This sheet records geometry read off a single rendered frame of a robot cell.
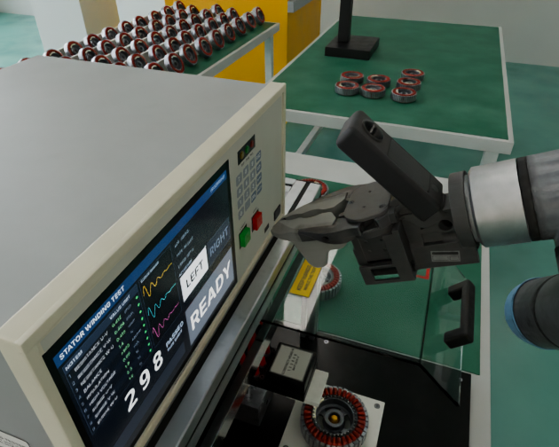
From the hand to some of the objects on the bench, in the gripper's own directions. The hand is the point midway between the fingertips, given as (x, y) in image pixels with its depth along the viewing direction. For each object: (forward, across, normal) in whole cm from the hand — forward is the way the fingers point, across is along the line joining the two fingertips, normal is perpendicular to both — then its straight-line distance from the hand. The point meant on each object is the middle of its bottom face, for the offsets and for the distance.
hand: (279, 223), depth 52 cm
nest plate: (+11, +4, -44) cm, 45 cm away
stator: (+11, +4, -42) cm, 44 cm away
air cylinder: (+24, +4, -38) cm, 45 cm away
